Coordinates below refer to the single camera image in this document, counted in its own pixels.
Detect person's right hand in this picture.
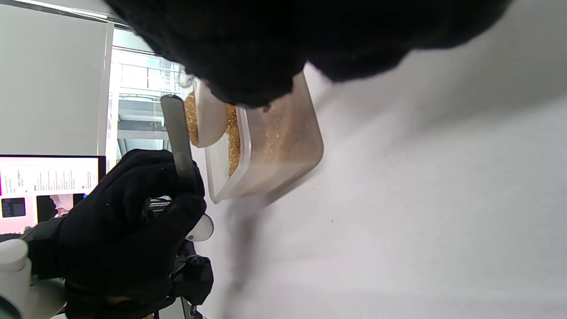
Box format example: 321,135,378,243
104,0,512,108

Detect person's left hand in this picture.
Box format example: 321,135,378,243
24,149,207,319

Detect white plastic coffee spoon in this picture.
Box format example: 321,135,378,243
194,80,229,149

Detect scooped brown sugar granules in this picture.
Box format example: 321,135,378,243
184,91,200,147

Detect grey disposable spoon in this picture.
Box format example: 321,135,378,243
160,94,198,187

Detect clear plastic sugar container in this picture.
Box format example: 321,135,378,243
195,73,324,204

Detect computer monitor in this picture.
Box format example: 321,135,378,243
0,155,107,235

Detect black white hand controller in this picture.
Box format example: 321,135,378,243
0,239,67,319

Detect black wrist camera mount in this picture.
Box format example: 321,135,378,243
171,253,214,306

